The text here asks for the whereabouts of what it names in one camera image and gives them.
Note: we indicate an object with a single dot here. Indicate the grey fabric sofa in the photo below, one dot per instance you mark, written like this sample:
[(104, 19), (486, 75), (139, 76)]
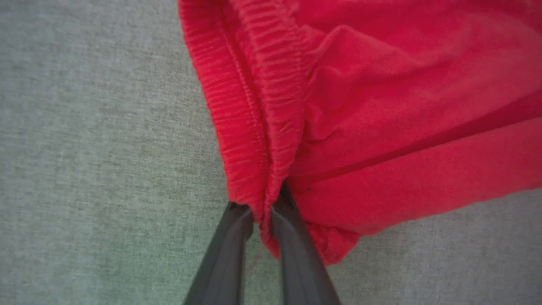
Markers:
[(97, 161)]

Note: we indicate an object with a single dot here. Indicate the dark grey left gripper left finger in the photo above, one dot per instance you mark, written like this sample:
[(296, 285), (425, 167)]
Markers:
[(222, 262)]

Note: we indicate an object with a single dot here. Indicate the red and white shorts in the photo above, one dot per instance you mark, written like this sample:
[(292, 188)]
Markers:
[(364, 110)]

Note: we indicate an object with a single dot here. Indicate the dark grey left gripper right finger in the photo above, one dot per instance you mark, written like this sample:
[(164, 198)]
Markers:
[(302, 262)]

